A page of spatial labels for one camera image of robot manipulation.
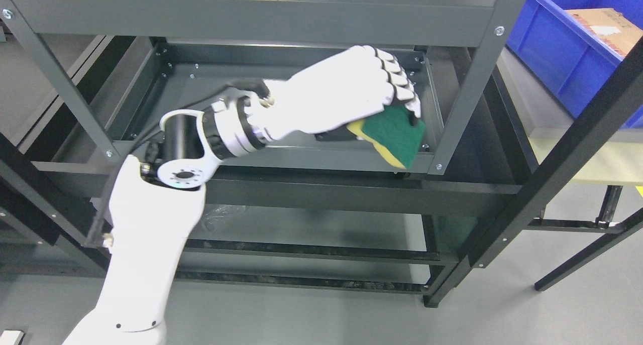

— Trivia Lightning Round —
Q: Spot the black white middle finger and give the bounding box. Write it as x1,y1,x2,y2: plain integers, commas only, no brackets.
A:
393,84,416,102

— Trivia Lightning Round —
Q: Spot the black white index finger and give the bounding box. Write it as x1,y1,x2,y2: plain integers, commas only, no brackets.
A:
399,95,421,119

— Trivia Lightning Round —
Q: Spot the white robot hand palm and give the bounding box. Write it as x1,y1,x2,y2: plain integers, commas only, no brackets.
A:
249,46,394,141

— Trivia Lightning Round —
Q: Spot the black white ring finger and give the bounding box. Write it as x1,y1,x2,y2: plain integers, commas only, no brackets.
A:
386,67,410,87

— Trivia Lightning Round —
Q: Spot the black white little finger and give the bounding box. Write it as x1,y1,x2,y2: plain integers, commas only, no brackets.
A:
374,48,402,73

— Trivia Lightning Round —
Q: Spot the green yellow sponge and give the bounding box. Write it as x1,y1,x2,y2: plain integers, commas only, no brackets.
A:
346,105,425,169

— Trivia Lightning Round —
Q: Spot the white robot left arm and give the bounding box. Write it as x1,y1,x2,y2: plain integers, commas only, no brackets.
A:
64,45,421,344

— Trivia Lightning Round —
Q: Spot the dark grey shelf unit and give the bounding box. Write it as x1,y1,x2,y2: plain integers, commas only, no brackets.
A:
2,0,641,307

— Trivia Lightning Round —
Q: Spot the blue plastic bin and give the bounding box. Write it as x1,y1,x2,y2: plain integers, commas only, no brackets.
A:
507,0,641,117

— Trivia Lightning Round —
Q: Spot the cardboard box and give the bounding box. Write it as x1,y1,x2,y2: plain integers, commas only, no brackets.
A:
566,8,642,57

